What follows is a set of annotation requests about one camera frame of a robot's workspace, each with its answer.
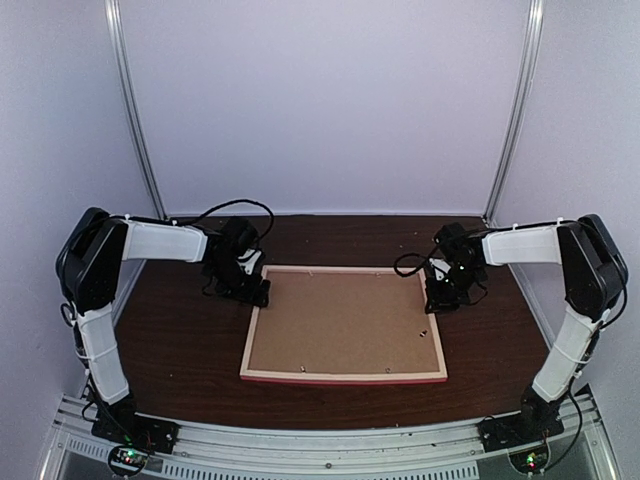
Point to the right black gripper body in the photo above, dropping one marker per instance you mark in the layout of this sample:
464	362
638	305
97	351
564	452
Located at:
454	290

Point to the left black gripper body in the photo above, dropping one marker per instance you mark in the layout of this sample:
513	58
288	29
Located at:
231	282

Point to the brown backing board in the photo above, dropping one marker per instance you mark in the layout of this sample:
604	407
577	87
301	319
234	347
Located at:
345	320

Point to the pink wooden picture frame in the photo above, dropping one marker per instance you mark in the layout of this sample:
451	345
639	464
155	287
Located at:
345	376

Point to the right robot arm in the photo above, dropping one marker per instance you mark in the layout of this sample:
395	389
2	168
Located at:
594	274

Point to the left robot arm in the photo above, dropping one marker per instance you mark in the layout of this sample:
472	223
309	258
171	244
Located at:
88	269

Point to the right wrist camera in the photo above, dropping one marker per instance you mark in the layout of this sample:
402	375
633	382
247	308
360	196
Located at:
440	268

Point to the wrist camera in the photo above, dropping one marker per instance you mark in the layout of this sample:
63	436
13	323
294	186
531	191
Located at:
440	268
249	261

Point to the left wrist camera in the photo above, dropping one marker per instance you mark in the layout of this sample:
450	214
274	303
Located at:
249	261

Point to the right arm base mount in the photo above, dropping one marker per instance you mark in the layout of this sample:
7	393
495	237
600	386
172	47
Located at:
525	433

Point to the front aluminium rail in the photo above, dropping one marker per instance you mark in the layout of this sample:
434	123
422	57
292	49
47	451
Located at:
452	450

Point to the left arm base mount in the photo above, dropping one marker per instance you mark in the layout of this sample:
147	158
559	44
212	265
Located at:
136	437

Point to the right aluminium corner post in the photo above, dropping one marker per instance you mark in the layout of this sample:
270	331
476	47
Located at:
525	78

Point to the aluminium corner post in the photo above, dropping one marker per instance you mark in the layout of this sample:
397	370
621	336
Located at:
525	78
117	36

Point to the left aluminium corner post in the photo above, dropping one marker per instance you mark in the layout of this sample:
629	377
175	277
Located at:
117	36

